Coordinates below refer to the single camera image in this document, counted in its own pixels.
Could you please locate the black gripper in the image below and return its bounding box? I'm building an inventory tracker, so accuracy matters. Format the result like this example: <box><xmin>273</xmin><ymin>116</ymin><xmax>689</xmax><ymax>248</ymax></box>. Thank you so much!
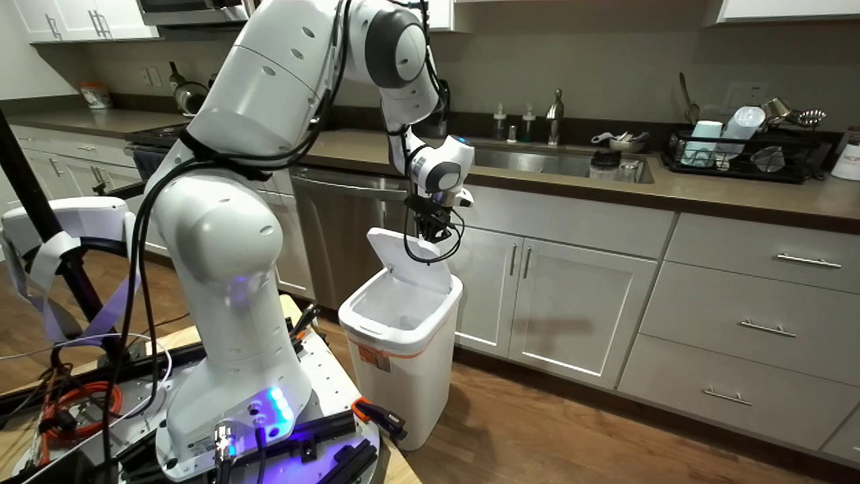
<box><xmin>401</xmin><ymin>194</ymin><xmax>464</xmax><ymax>263</ymax></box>

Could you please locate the white trash can lid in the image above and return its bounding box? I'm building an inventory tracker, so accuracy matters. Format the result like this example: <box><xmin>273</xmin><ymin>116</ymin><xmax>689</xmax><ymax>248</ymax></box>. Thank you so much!
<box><xmin>364</xmin><ymin>226</ymin><xmax>450</xmax><ymax>293</ymax></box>

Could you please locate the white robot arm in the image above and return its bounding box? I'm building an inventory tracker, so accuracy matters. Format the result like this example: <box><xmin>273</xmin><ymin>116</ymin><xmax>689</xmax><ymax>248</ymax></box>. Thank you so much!
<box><xmin>144</xmin><ymin>0</ymin><xmax>473</xmax><ymax>482</ymax></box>

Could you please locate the robot base platform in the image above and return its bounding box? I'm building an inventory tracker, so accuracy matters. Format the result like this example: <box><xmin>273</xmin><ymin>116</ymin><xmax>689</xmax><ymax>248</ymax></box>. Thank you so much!
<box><xmin>8</xmin><ymin>296</ymin><xmax>380</xmax><ymax>484</ymax></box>

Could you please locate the white trash can body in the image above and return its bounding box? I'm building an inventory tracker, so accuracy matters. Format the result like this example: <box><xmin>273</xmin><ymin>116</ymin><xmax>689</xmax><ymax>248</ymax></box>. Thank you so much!
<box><xmin>337</xmin><ymin>269</ymin><xmax>462</xmax><ymax>452</ymax></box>

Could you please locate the stainless steel sink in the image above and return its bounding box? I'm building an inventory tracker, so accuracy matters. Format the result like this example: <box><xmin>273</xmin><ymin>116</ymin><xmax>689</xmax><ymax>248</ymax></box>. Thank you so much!
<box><xmin>474</xmin><ymin>144</ymin><xmax>651</xmax><ymax>183</ymax></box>

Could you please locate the stainless steel dishwasher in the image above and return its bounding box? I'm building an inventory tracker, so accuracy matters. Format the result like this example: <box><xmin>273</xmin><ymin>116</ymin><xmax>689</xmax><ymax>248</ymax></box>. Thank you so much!
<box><xmin>290</xmin><ymin>166</ymin><xmax>405</xmax><ymax>310</ymax></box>

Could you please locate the chrome faucet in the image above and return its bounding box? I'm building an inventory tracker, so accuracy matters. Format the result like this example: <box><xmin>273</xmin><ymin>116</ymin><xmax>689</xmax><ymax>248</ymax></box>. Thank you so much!
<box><xmin>544</xmin><ymin>89</ymin><xmax>565</xmax><ymax>148</ymax></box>

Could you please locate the grey cabinet door pair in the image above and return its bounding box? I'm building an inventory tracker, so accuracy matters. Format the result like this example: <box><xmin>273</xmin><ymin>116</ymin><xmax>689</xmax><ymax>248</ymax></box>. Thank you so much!
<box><xmin>450</xmin><ymin>229</ymin><xmax>655</xmax><ymax>390</ymax></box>

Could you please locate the black kettle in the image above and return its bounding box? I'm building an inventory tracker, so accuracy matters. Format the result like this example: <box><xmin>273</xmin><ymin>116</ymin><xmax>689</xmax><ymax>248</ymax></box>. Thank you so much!
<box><xmin>168</xmin><ymin>65</ymin><xmax>206</xmax><ymax>112</ymax></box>

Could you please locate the grey drawer stack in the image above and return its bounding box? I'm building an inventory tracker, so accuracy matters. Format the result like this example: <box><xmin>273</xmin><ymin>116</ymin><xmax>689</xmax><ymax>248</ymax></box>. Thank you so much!
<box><xmin>620</xmin><ymin>214</ymin><xmax>860</xmax><ymax>467</ymax></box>

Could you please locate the black dish rack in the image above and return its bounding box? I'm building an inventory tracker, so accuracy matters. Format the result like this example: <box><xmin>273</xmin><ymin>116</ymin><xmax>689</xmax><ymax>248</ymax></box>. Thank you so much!
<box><xmin>661</xmin><ymin>128</ymin><xmax>839</xmax><ymax>183</ymax></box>

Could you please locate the orange cable coil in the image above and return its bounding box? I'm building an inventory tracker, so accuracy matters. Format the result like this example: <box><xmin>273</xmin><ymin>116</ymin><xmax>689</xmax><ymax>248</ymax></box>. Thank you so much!
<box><xmin>35</xmin><ymin>380</ymin><xmax>125</xmax><ymax>459</ymax></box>

